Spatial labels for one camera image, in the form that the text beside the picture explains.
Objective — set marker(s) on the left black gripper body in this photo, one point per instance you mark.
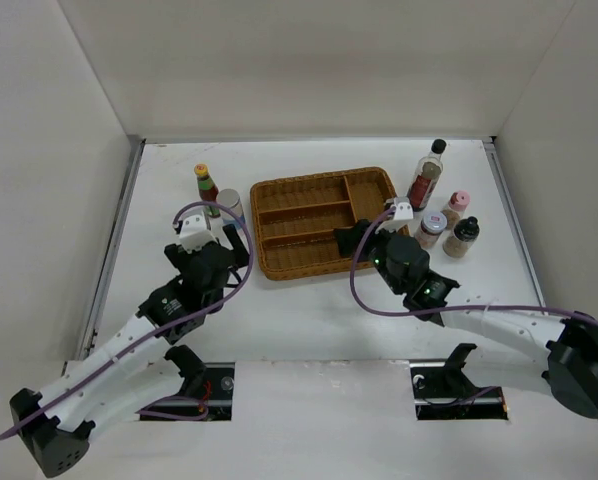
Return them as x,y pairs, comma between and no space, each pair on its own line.
181,257

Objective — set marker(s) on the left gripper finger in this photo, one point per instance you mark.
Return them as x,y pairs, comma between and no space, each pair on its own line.
238,254
191,222

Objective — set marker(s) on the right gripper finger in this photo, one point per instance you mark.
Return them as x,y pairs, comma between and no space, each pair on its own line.
348,239
393,224

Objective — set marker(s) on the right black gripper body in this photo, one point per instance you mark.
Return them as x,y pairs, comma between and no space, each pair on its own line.
378,256

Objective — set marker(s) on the red sauce bottle yellow cap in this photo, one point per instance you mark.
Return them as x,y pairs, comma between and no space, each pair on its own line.
207,188

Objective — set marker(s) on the small jar white lid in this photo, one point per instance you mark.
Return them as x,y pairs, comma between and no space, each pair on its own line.
431,226

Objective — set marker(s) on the jar with white beads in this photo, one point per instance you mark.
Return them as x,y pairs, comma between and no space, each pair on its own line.
230,199

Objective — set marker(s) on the tall bottle black cap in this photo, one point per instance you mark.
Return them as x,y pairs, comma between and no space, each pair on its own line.
426,176

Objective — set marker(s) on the black cap spice bottle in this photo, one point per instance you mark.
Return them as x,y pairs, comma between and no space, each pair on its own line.
462,237

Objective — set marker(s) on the pink cap spice shaker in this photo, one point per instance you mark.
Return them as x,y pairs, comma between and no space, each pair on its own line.
455,208

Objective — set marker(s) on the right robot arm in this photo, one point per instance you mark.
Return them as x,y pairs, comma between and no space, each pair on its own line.
560,347

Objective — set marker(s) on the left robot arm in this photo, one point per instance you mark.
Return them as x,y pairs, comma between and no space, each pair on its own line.
145,361

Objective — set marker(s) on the wicker divided basket tray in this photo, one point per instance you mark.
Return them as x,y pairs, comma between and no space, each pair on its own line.
294,219

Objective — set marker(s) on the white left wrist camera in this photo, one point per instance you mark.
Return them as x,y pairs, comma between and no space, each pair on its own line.
195,243

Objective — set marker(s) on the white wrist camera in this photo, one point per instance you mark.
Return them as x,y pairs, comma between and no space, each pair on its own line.
400,209
195,243

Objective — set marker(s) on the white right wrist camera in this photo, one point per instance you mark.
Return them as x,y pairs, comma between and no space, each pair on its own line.
400,209

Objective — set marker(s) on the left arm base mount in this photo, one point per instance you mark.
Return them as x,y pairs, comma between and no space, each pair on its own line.
205,391

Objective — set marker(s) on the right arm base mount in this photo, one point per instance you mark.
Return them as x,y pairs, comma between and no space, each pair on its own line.
442,392

